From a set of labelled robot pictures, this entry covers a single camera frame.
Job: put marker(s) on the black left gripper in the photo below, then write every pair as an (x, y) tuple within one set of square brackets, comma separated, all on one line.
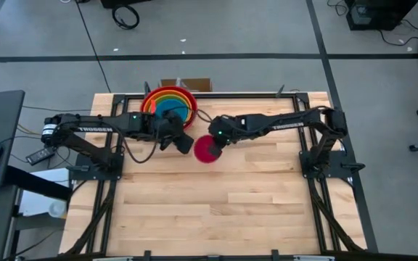
[(171, 125)]

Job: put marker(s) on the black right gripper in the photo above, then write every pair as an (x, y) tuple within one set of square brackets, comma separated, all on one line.
[(225, 128)]

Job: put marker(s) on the small magenta plastic bowl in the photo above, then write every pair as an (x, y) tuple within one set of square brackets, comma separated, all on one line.
[(203, 150)]

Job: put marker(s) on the blue plastic bowl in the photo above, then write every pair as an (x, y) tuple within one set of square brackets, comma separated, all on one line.
[(175, 106)]

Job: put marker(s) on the red plastic bowl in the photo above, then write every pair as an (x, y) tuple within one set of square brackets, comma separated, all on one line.
[(191, 99)]

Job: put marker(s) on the green plastic bowl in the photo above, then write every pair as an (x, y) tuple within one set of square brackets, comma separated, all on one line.
[(171, 97)]

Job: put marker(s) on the orange plastic bowl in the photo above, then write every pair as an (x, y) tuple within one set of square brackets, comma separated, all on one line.
[(150, 98)]

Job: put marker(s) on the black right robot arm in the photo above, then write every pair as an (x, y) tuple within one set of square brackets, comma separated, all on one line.
[(285, 121)]

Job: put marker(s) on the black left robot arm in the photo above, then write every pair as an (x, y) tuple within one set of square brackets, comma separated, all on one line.
[(93, 127)]

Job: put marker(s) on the brown cardboard box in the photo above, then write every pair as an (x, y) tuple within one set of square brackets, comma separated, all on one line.
[(194, 84)]

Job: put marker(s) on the clear plastic cup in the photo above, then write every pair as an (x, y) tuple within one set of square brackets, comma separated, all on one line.
[(57, 209)]

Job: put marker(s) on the black power adapter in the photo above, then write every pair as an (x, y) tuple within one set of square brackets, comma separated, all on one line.
[(40, 156)]

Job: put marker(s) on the black box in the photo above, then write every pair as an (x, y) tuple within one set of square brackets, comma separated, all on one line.
[(125, 3)]

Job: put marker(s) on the black equipment case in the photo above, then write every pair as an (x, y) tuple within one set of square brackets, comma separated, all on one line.
[(379, 12)]

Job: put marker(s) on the black aluminium table frame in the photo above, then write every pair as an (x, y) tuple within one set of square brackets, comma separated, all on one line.
[(249, 96)]

